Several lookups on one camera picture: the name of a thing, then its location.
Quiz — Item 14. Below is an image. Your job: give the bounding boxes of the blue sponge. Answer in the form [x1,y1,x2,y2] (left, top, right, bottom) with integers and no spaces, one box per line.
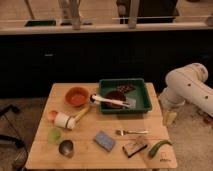
[93,131,116,152]

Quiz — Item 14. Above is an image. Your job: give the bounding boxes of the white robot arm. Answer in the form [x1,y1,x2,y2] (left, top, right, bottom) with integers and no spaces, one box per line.
[158,63,213,126]

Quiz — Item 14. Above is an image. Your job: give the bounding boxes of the dark brown bowl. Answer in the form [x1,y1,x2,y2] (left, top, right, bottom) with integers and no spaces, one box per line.
[105,91,126,109]

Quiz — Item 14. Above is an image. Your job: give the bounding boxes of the red orange bowl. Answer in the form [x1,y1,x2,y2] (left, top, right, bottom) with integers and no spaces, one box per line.
[65,87,89,107]

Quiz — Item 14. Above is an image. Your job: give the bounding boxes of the green plastic tray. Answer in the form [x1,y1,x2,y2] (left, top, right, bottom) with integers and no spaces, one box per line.
[99,78,152,114]

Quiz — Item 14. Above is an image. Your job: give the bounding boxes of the green cucumber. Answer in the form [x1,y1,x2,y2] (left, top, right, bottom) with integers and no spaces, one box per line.
[148,140,172,158]

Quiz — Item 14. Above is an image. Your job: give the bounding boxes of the grey transparent bag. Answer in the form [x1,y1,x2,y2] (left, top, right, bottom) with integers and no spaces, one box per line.
[126,97,136,108]

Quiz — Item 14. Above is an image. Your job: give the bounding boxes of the brown wooden block brush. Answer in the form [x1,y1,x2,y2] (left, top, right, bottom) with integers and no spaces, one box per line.
[122,136,148,158]

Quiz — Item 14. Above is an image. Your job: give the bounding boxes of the silver fork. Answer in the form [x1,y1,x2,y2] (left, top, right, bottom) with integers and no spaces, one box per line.
[115,130,148,136]

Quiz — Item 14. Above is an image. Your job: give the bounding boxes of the dark brown cloth piece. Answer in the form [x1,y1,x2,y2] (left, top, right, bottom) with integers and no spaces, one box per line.
[116,84,135,93]

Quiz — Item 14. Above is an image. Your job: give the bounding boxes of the wooden folding table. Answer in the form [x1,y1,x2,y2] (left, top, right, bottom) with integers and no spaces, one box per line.
[26,83,177,170]

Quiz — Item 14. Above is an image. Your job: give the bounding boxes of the small metal cup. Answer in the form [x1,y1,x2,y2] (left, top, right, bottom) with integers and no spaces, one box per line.
[59,140,74,157]

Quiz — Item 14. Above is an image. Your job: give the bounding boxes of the light green cup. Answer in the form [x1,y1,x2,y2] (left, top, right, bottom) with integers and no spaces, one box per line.
[47,128,62,144]

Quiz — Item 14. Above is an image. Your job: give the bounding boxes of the small orange ball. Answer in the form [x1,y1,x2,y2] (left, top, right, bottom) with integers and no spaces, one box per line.
[47,110,58,121]

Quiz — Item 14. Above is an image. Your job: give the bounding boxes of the black chair base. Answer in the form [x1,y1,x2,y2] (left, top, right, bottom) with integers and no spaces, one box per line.
[0,104,29,171]

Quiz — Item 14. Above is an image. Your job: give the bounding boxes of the white handled dish brush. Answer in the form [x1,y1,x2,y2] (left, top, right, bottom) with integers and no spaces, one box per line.
[90,94,130,108]

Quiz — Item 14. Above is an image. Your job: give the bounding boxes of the white mallet wooden handle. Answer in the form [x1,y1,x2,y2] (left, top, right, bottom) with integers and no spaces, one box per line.
[54,106,90,130]

